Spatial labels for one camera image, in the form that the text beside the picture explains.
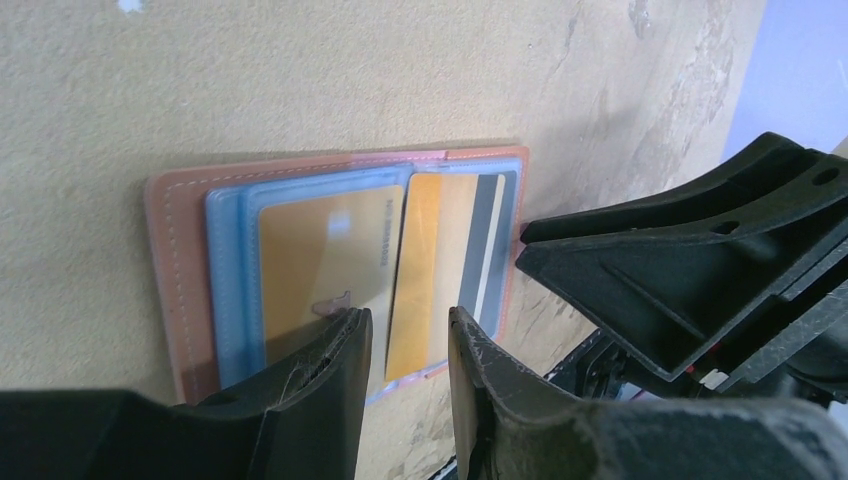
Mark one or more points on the gold credit card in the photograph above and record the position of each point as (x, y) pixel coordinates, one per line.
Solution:
(323, 254)

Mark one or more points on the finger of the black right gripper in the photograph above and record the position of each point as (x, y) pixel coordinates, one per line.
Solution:
(771, 219)

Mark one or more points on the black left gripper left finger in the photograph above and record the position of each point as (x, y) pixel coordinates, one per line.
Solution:
(299, 418)

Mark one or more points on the gold card with stripe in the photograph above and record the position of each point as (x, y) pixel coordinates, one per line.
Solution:
(450, 226)

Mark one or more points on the brown leather card holder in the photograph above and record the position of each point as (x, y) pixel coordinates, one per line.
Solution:
(175, 211)

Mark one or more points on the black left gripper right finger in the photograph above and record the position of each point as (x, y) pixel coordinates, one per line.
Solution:
(510, 423)

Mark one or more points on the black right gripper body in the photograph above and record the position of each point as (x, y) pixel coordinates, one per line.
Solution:
(786, 345)

